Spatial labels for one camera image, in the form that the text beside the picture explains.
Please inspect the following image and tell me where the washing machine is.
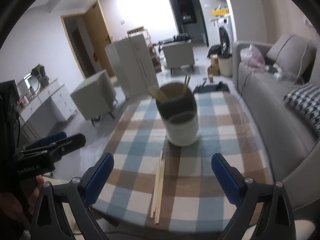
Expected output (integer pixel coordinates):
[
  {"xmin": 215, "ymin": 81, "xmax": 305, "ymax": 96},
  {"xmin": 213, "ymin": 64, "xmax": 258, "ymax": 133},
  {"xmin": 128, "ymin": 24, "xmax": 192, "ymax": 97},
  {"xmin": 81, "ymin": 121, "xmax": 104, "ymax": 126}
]
[{"xmin": 217, "ymin": 16, "xmax": 233, "ymax": 54}]

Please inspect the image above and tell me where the grey sofa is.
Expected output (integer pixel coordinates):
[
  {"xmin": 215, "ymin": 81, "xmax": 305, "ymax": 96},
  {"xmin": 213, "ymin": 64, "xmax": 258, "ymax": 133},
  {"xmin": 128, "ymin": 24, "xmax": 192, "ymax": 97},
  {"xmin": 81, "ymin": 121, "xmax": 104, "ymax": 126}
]
[{"xmin": 232, "ymin": 34, "xmax": 319, "ymax": 212}]

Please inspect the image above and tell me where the wooden chopstick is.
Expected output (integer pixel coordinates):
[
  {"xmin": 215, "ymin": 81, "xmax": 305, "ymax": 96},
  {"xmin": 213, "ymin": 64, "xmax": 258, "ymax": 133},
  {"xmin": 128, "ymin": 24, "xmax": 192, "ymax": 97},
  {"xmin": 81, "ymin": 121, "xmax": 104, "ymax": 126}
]
[
  {"xmin": 152, "ymin": 155, "xmax": 163, "ymax": 218},
  {"xmin": 155, "ymin": 159, "xmax": 165, "ymax": 224},
  {"xmin": 150, "ymin": 154, "xmax": 162, "ymax": 218}
]

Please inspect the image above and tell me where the grey white utensil holder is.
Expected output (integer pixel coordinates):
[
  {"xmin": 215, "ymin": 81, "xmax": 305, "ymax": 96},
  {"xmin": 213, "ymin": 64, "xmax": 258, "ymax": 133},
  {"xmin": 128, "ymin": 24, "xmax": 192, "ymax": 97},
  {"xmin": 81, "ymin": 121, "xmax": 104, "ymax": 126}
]
[{"xmin": 156, "ymin": 82, "xmax": 199, "ymax": 147}]

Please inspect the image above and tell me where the chopstick in holder right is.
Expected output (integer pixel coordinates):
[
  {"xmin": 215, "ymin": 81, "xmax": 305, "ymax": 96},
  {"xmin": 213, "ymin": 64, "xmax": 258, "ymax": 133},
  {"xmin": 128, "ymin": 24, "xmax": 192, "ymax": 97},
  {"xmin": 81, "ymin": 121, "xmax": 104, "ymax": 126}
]
[{"xmin": 182, "ymin": 75, "xmax": 191, "ymax": 95}]

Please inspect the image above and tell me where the plastic bag on sofa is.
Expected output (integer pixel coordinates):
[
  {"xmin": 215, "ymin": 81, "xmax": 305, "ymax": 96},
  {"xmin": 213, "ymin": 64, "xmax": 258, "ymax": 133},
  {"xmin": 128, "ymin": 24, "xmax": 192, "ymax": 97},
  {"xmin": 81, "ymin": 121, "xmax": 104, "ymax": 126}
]
[{"xmin": 240, "ymin": 44, "xmax": 265, "ymax": 68}]

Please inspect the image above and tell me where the wooden chopstick middle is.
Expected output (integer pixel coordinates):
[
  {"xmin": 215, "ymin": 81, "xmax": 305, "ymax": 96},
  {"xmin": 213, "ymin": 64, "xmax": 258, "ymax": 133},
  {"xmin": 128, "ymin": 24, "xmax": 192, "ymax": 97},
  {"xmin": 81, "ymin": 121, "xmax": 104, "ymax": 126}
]
[{"xmin": 152, "ymin": 155, "xmax": 163, "ymax": 218}]

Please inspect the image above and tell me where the wooden door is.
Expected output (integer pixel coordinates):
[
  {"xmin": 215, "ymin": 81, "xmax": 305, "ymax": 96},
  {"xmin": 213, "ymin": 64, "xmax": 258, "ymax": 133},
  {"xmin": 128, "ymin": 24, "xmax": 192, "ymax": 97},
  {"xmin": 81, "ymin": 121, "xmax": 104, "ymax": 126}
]
[{"xmin": 84, "ymin": 0, "xmax": 115, "ymax": 77}]

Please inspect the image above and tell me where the checkered tablecloth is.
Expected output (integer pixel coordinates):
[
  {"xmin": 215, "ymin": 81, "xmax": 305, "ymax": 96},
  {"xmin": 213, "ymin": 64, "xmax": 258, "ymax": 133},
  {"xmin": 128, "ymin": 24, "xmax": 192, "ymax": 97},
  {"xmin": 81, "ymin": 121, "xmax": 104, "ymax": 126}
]
[{"xmin": 94, "ymin": 92, "xmax": 272, "ymax": 233}]

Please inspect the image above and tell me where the beige waste bin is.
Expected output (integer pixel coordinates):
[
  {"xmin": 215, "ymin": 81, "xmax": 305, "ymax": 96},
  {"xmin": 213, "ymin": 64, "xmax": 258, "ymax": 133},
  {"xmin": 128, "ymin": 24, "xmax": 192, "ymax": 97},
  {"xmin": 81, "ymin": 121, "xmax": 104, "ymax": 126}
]
[{"xmin": 218, "ymin": 54, "xmax": 233, "ymax": 77}]

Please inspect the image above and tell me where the houndstooth pillow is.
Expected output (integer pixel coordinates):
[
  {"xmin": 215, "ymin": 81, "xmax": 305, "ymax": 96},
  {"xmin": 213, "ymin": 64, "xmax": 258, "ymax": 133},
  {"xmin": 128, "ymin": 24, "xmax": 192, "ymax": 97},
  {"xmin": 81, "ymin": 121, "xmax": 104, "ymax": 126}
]
[{"xmin": 283, "ymin": 83, "xmax": 319, "ymax": 133}]

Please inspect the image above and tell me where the potted plant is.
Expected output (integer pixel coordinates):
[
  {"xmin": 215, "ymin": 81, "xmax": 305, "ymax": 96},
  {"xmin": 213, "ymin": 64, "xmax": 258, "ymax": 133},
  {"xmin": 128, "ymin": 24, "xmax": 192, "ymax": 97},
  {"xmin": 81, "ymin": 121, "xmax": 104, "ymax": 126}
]
[{"xmin": 31, "ymin": 64, "xmax": 49, "ymax": 88}]

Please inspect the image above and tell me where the person's left hand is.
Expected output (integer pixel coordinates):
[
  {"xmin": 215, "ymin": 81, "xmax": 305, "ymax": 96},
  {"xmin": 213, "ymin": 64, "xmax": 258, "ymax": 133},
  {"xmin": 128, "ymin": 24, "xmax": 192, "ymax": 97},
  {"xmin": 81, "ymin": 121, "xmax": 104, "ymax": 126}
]
[{"xmin": 0, "ymin": 174, "xmax": 45, "ymax": 228}]

